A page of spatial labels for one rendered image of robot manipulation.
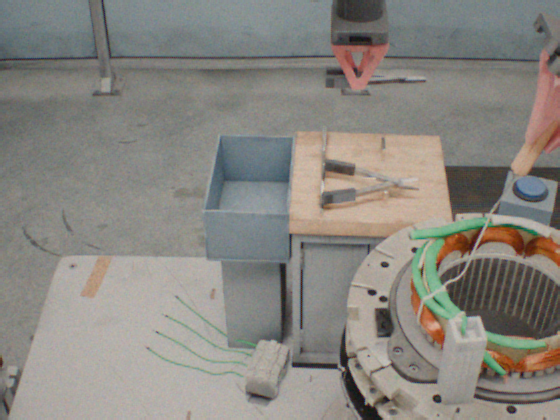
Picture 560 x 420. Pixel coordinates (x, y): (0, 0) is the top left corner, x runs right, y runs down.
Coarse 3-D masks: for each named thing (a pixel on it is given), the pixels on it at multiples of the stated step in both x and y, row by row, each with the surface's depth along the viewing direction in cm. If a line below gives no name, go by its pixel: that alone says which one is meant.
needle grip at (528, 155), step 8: (552, 128) 67; (544, 136) 68; (536, 144) 68; (544, 144) 68; (520, 152) 70; (528, 152) 69; (536, 152) 69; (520, 160) 70; (528, 160) 69; (536, 160) 70; (512, 168) 70; (520, 168) 70; (528, 168) 70
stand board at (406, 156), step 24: (312, 144) 111; (336, 144) 111; (360, 144) 111; (408, 144) 111; (432, 144) 111; (312, 168) 107; (384, 168) 107; (408, 168) 107; (432, 168) 107; (312, 192) 103; (408, 192) 103; (432, 192) 103; (312, 216) 99; (336, 216) 99; (360, 216) 99; (384, 216) 99; (408, 216) 99; (432, 216) 99
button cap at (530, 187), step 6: (522, 180) 108; (528, 180) 108; (534, 180) 108; (540, 180) 108; (516, 186) 108; (522, 186) 107; (528, 186) 107; (534, 186) 107; (540, 186) 107; (522, 192) 107; (528, 192) 106; (534, 192) 106; (540, 192) 106
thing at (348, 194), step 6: (324, 192) 98; (330, 192) 98; (336, 192) 98; (342, 192) 98; (348, 192) 98; (354, 192) 98; (324, 198) 98; (330, 198) 98; (336, 198) 98; (342, 198) 99; (348, 198) 99; (354, 198) 99; (324, 204) 99
